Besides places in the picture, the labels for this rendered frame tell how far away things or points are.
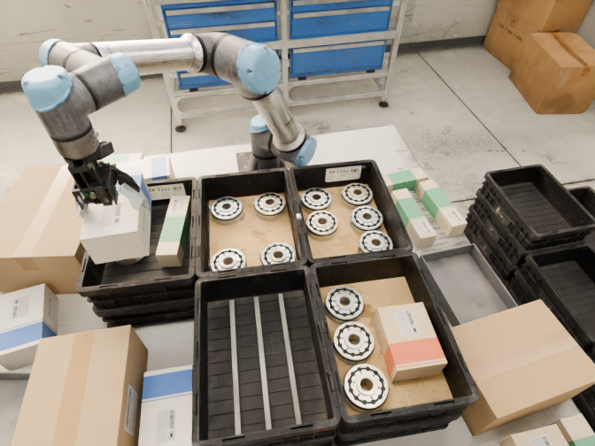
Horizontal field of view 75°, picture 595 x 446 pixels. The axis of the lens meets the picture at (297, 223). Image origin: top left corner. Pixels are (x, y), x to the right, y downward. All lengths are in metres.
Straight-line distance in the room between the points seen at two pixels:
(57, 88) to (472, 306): 1.20
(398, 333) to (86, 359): 0.76
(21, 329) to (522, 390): 1.29
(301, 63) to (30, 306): 2.35
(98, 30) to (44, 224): 2.67
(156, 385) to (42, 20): 3.29
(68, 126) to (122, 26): 3.05
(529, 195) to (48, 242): 1.97
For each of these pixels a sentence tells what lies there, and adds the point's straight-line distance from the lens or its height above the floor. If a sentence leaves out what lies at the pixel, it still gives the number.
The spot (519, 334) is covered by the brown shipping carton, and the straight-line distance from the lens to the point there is 1.17.
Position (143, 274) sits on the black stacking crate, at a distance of 1.23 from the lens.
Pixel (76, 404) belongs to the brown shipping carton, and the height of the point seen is 0.86.
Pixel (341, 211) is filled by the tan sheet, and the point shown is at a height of 0.83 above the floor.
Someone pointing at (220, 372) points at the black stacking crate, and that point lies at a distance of 1.04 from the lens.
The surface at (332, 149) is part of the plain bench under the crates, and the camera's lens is 1.77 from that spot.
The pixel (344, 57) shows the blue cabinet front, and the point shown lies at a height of 0.44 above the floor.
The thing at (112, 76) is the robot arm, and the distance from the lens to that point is 0.83.
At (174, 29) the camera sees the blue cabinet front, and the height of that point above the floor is 0.73.
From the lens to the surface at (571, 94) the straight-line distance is 3.84.
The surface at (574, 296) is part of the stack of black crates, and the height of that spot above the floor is 0.38.
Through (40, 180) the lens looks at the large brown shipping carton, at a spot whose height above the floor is 0.90.
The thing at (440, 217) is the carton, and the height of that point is 0.74.
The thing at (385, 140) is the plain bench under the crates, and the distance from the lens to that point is 1.87.
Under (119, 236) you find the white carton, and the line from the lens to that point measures 0.93.
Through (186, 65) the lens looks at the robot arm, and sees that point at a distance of 1.10.
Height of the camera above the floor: 1.78
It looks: 49 degrees down
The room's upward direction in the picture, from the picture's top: straight up
